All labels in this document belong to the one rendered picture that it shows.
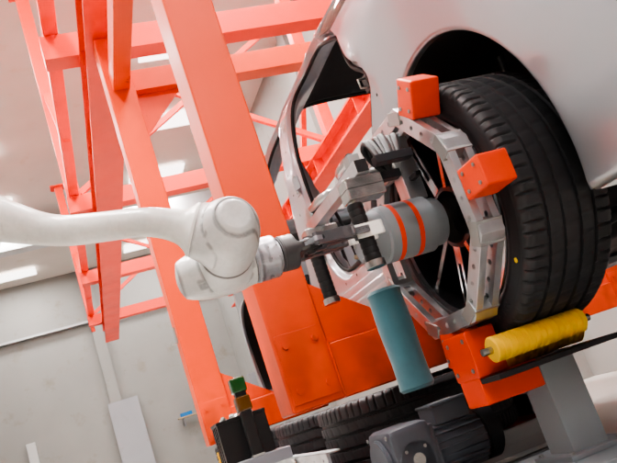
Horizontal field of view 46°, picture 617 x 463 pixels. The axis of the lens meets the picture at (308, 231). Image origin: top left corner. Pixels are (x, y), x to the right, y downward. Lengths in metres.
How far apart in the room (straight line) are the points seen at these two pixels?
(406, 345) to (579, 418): 0.43
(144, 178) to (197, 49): 1.96
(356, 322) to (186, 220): 0.97
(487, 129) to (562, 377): 0.61
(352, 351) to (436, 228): 0.54
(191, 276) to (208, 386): 2.60
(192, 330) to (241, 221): 2.79
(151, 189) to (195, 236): 2.95
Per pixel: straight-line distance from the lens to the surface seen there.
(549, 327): 1.72
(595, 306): 4.98
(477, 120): 1.64
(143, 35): 5.37
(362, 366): 2.13
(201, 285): 1.41
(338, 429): 2.44
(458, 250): 1.86
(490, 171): 1.51
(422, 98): 1.71
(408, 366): 1.80
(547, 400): 1.83
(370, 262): 1.53
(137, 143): 4.34
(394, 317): 1.81
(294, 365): 2.07
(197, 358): 4.00
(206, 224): 1.26
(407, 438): 1.93
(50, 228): 1.47
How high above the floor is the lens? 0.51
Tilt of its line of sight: 13 degrees up
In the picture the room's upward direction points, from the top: 19 degrees counter-clockwise
